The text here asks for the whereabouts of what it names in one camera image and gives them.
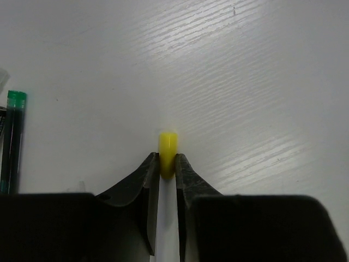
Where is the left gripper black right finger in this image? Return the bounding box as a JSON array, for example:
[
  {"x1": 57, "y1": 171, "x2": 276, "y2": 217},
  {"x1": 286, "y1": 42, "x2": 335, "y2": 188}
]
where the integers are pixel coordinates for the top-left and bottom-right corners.
[{"x1": 175, "y1": 154, "x2": 341, "y2": 261}]

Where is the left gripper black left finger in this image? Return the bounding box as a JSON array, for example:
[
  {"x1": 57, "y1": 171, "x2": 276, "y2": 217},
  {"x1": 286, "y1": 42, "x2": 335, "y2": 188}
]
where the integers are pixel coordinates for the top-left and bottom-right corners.
[{"x1": 1, "y1": 152, "x2": 160, "y2": 261}]

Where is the white marker yellow cap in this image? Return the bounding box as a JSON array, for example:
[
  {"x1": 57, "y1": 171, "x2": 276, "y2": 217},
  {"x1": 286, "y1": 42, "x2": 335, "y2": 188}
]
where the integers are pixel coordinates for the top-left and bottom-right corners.
[{"x1": 155, "y1": 131, "x2": 180, "y2": 261}]

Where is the dark green capped pen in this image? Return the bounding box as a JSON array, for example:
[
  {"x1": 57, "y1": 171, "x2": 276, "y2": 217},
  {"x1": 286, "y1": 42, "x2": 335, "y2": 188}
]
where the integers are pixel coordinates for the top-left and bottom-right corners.
[{"x1": 1, "y1": 90, "x2": 27, "y2": 195}]

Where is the clear pen cap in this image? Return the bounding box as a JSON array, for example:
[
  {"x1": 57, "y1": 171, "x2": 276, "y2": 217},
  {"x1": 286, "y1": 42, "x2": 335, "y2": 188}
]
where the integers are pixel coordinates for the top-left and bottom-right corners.
[{"x1": 77, "y1": 181, "x2": 86, "y2": 193}]

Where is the black patterned pen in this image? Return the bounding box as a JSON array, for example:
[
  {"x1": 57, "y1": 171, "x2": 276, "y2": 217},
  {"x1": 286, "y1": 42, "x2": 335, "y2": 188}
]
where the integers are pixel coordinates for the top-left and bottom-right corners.
[{"x1": 0, "y1": 106, "x2": 7, "y2": 139}]

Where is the clear green gel pen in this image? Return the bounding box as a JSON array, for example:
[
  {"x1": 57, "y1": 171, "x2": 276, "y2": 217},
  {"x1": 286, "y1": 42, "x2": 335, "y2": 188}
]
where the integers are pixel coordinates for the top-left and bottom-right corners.
[{"x1": 0, "y1": 68, "x2": 9, "y2": 92}]

